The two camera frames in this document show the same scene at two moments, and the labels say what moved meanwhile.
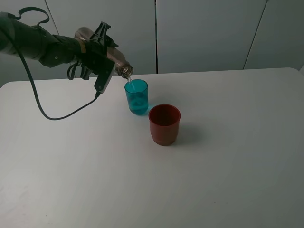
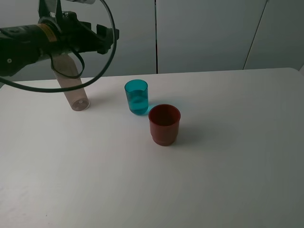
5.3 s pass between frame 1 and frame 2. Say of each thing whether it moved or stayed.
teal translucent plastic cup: stayed
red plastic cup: stayed
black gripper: moved
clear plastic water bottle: moved
